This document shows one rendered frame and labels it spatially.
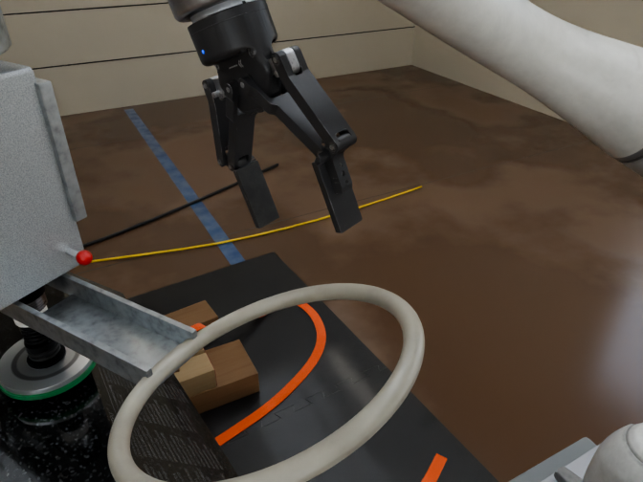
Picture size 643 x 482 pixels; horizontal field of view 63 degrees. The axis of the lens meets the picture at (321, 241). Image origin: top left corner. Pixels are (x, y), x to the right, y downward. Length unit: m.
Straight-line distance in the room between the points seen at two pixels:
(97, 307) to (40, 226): 0.20
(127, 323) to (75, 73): 5.13
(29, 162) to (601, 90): 0.94
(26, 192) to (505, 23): 0.90
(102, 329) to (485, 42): 0.90
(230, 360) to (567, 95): 2.08
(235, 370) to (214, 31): 2.00
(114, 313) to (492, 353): 1.97
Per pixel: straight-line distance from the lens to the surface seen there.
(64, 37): 6.07
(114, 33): 6.11
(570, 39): 0.52
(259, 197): 0.59
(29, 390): 1.37
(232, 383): 2.35
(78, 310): 1.21
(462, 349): 2.72
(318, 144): 0.46
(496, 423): 2.45
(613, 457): 0.99
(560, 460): 1.35
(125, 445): 0.83
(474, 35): 0.46
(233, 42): 0.49
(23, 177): 1.12
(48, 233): 1.18
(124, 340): 1.09
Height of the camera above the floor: 1.82
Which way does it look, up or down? 32 degrees down
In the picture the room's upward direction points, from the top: straight up
